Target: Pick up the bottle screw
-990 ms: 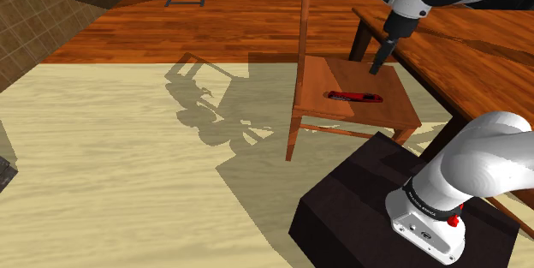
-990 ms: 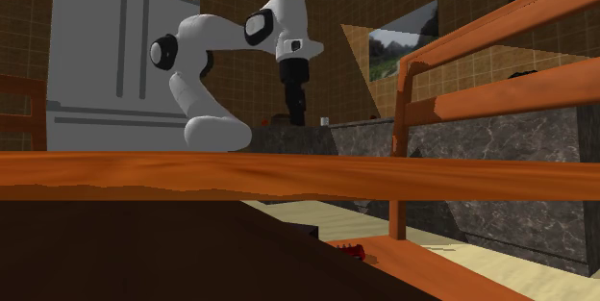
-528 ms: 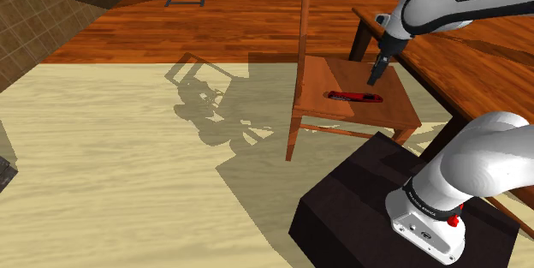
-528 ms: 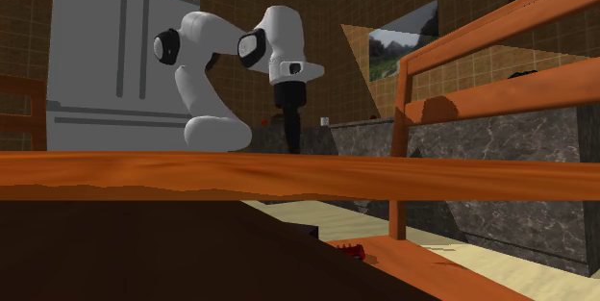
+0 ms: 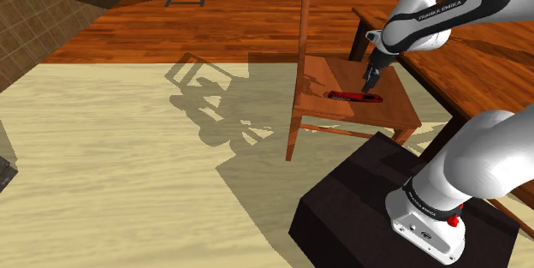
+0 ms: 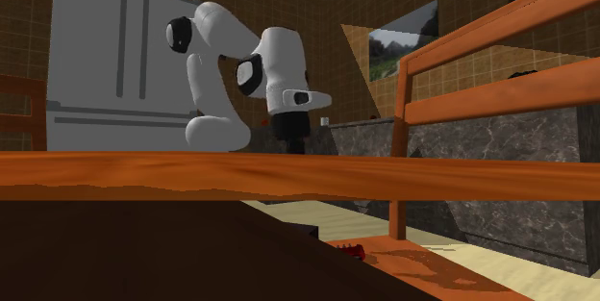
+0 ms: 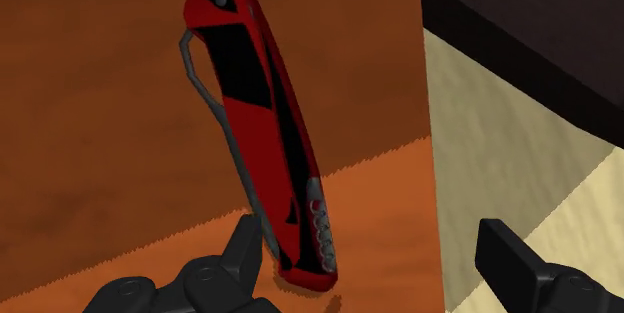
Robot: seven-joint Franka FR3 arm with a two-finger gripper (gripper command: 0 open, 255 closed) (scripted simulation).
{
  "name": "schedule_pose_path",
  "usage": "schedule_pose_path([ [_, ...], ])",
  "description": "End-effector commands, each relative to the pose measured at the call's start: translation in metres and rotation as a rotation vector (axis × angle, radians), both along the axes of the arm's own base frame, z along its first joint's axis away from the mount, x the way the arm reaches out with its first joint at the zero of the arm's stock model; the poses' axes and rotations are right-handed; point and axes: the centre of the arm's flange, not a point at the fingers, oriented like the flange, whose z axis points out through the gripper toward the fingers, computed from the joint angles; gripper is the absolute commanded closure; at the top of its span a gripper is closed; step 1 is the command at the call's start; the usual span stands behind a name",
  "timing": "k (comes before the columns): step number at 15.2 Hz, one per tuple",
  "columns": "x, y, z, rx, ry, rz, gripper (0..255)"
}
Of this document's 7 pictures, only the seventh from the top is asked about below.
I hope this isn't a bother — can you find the dark furniture block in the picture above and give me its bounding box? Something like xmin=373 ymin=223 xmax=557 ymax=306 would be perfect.
xmin=417 ymin=0 xmax=624 ymax=149

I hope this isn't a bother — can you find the red and black pocket knife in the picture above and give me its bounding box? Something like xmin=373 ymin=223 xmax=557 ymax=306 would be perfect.
xmin=178 ymin=0 xmax=339 ymax=293

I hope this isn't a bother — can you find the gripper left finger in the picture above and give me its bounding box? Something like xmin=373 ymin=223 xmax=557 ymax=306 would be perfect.
xmin=81 ymin=212 xmax=282 ymax=313

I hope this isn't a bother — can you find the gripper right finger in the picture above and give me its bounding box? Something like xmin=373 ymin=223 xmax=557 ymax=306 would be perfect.
xmin=474 ymin=218 xmax=624 ymax=313

